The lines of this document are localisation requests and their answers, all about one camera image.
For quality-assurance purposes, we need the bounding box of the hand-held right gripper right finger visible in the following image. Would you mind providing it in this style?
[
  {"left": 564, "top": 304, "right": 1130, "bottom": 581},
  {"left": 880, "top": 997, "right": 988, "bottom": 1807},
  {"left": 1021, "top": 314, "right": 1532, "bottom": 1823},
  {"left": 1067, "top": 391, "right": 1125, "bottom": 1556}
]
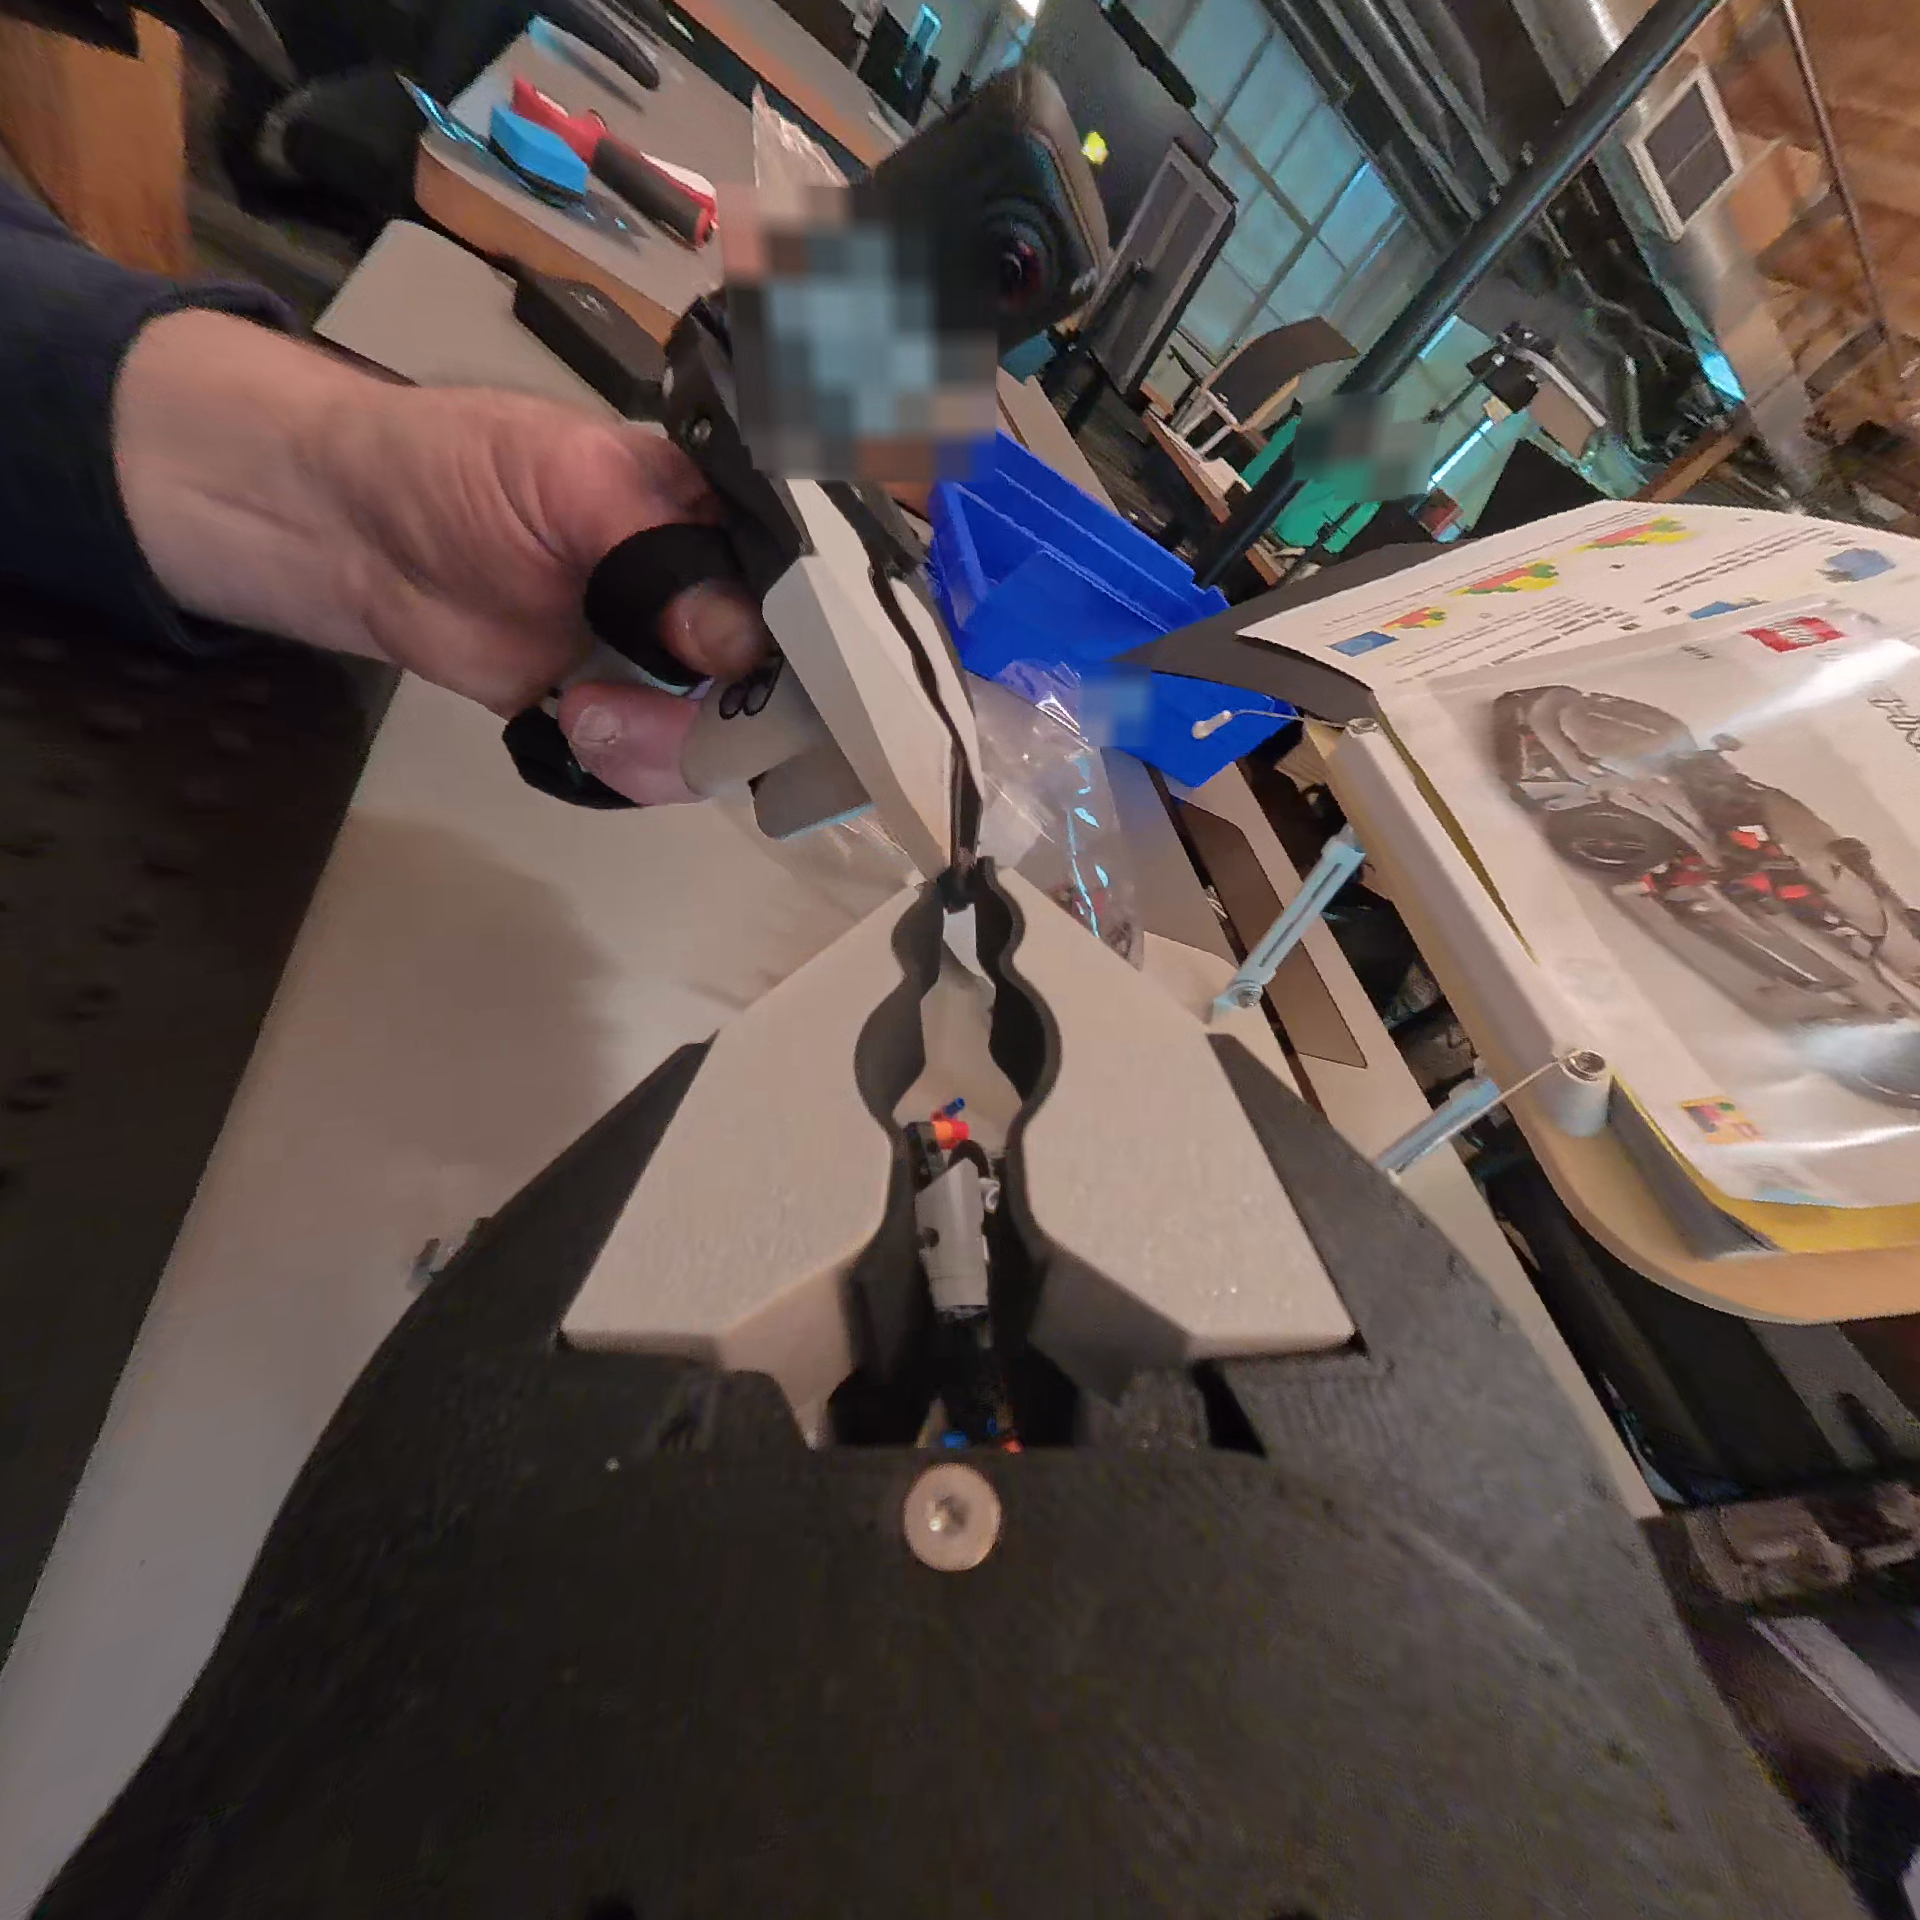
[{"left": 975, "top": 865, "right": 1361, "bottom": 1446}]

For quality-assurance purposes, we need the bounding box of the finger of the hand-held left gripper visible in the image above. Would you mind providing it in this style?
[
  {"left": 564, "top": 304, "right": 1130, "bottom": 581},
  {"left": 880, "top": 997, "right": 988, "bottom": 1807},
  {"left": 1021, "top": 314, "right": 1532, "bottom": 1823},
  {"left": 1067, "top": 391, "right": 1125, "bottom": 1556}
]
[
  {"left": 760, "top": 498, "right": 958, "bottom": 875},
  {"left": 860, "top": 489, "right": 988, "bottom": 875}
]

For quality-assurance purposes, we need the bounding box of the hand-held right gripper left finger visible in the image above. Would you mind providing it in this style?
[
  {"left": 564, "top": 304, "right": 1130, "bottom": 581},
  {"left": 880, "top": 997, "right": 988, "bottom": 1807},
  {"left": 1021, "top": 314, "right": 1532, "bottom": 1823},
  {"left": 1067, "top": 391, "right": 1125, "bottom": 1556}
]
[{"left": 560, "top": 882, "right": 937, "bottom": 1446}]

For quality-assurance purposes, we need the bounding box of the partly built lego car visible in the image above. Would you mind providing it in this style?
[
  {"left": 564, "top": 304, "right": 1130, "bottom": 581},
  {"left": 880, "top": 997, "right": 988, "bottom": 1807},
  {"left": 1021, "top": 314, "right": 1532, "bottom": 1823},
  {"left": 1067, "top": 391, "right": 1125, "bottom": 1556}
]
[{"left": 899, "top": 1104, "right": 1025, "bottom": 1451}]

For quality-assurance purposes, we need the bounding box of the glossy lego instruction booklet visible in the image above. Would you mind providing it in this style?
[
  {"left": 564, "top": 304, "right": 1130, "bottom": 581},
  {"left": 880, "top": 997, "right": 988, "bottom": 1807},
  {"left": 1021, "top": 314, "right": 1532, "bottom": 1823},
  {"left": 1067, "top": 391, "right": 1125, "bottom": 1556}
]
[{"left": 1425, "top": 631, "right": 1920, "bottom": 1208}]

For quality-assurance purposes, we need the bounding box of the person's left hand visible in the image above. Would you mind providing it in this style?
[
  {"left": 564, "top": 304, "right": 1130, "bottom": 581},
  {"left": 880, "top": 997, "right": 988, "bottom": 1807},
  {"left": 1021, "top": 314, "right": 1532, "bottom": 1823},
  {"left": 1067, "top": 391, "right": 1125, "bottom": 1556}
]
[{"left": 111, "top": 309, "right": 782, "bottom": 812}]

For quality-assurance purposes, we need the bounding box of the blue plastic bin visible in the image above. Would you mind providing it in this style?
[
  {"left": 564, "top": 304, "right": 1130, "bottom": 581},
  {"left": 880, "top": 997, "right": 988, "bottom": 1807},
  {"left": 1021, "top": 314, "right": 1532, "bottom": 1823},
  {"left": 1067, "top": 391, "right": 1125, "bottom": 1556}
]
[{"left": 927, "top": 434, "right": 1301, "bottom": 789}]

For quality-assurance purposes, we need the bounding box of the clear plastic bag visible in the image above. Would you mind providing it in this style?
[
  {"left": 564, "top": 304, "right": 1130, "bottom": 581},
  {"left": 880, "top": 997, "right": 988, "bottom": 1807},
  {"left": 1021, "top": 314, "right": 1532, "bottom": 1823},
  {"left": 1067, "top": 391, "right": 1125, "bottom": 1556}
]
[{"left": 967, "top": 663, "right": 1147, "bottom": 963}]

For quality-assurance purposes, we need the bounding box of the white articulated stand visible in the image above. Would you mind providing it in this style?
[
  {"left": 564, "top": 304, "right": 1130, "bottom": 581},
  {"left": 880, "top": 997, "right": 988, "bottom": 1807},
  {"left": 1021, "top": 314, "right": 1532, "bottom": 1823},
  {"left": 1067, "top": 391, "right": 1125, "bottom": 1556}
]
[{"left": 1206, "top": 834, "right": 1617, "bottom": 1175}]

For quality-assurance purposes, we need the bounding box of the grey side table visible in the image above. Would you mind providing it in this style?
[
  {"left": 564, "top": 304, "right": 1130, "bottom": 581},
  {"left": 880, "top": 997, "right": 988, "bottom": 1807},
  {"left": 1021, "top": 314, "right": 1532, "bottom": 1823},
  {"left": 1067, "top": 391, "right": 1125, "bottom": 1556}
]
[{"left": 410, "top": 0, "right": 899, "bottom": 346}]

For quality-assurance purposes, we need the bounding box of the black board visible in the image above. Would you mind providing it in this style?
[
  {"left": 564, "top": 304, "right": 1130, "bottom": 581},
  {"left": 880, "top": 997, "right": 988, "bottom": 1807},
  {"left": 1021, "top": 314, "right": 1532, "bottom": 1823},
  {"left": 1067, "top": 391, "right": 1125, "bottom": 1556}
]
[{"left": 1119, "top": 538, "right": 1442, "bottom": 731}]

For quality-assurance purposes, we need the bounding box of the black flat box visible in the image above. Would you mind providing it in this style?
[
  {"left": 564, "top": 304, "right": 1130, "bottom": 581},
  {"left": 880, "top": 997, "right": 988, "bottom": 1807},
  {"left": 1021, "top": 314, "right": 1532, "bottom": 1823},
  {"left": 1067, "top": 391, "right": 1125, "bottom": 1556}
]
[{"left": 514, "top": 268, "right": 670, "bottom": 419}]

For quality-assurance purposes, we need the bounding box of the black metal pole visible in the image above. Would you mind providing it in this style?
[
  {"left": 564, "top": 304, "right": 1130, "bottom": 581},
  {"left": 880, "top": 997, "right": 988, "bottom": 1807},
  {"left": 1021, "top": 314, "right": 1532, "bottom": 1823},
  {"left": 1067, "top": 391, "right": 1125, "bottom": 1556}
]
[{"left": 1343, "top": 0, "right": 1727, "bottom": 399}]

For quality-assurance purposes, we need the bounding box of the blue sponge block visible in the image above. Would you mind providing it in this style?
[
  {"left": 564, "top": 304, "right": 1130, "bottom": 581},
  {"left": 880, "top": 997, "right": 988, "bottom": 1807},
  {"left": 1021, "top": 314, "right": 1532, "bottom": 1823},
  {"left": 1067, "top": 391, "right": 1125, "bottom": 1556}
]
[{"left": 486, "top": 111, "right": 593, "bottom": 206}]

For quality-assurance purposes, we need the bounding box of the black dimpled mat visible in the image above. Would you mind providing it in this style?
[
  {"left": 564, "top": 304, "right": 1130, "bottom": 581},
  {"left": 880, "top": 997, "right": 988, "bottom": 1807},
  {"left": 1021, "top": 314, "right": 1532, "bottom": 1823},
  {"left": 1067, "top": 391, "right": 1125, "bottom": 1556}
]
[{"left": 0, "top": 599, "right": 399, "bottom": 1655}]

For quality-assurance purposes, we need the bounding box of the light wooden partition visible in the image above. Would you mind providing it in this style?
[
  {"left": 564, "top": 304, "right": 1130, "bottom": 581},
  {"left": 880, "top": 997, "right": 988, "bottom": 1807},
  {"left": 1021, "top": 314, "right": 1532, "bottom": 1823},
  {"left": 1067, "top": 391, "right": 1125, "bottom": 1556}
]
[{"left": 0, "top": 15, "right": 188, "bottom": 279}]

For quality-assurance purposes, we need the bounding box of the red black handled tool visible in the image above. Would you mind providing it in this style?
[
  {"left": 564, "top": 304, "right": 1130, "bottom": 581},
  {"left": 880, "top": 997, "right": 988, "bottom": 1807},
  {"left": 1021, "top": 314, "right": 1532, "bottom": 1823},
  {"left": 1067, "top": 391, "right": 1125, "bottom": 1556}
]
[{"left": 509, "top": 76, "right": 717, "bottom": 246}]

